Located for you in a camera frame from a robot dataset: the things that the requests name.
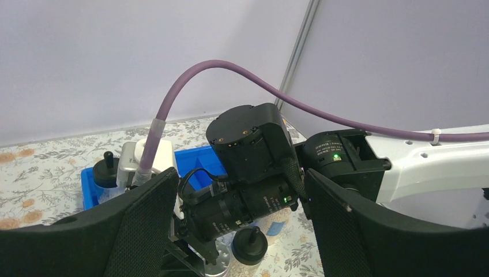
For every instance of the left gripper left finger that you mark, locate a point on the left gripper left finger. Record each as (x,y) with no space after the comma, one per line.
(125,236)

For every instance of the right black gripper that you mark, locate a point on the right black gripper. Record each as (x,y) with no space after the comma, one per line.
(225,206)

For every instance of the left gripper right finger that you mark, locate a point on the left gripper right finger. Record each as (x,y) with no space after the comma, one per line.
(358,237)

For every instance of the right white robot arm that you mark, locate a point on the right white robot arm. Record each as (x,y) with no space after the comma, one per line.
(342,179)

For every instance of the blue plastic divided bin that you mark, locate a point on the blue plastic divided bin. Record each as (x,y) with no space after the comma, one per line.
(186,160)

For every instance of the left silver lid spice tin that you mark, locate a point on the left silver lid spice tin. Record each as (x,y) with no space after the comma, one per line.
(222,266)

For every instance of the floral table mat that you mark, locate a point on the floral table mat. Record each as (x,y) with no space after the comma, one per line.
(41,184)

